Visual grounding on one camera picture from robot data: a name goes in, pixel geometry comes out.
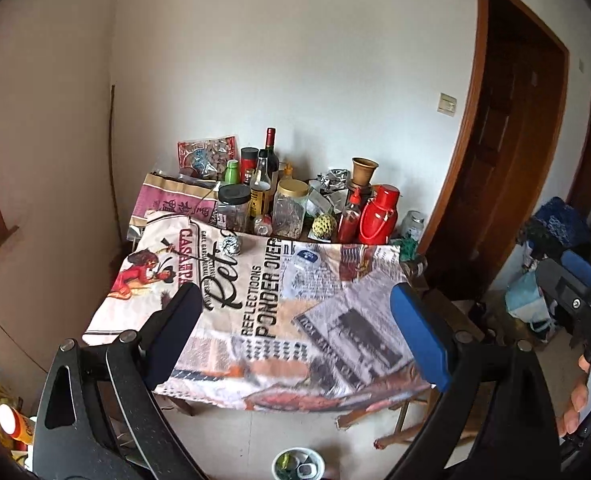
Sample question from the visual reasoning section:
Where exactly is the green crumpled bag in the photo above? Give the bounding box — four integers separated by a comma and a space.
391, 237, 419, 262

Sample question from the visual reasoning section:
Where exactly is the pink patterned bag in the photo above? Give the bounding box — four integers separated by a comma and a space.
128, 172, 218, 230

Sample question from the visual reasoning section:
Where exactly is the person right hand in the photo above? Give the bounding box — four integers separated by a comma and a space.
557, 356, 591, 438

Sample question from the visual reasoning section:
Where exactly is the green cap bottle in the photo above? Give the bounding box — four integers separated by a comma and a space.
224, 159, 240, 185

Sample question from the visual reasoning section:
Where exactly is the small red can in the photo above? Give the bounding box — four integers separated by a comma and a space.
253, 214, 273, 236

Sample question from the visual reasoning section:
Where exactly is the black lid plastic jar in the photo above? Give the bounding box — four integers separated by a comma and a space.
215, 183, 251, 232

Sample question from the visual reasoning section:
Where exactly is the wooden table leg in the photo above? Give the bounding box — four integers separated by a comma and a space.
335, 398, 417, 430

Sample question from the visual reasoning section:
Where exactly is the white trash bin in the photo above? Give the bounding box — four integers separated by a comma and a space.
271, 448, 326, 480

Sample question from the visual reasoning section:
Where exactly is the printed newspaper tablecloth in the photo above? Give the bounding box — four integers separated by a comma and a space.
83, 211, 428, 412

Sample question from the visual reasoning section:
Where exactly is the wall light switch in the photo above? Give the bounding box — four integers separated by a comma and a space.
437, 93, 457, 117

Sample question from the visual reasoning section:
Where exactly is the gold lid plastic jar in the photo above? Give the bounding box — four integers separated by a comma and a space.
272, 178, 309, 240

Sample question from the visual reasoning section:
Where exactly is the brown wooden door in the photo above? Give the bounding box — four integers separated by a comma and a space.
421, 0, 569, 300

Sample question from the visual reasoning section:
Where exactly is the brown clay vase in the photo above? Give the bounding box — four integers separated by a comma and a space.
352, 157, 379, 186

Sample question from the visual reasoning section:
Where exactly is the red thermos jug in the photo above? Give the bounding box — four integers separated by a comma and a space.
358, 184, 399, 245

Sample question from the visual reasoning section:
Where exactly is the silver foil ball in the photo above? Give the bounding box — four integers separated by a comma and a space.
221, 234, 242, 257

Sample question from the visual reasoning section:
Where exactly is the dark wine bottle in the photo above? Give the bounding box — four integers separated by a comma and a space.
265, 127, 279, 178

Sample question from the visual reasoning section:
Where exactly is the yellow textured ball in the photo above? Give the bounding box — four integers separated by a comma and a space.
309, 214, 337, 240

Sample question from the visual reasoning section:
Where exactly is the glass jar white lid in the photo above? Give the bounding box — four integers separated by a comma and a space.
401, 210, 425, 242

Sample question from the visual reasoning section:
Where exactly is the clear glass oil bottle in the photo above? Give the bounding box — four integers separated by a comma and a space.
250, 150, 272, 219

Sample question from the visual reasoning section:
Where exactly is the red sauce squeeze bottle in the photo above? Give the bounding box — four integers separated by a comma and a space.
338, 188, 361, 244

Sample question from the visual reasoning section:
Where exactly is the red snack packet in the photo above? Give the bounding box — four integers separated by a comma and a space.
176, 136, 237, 180

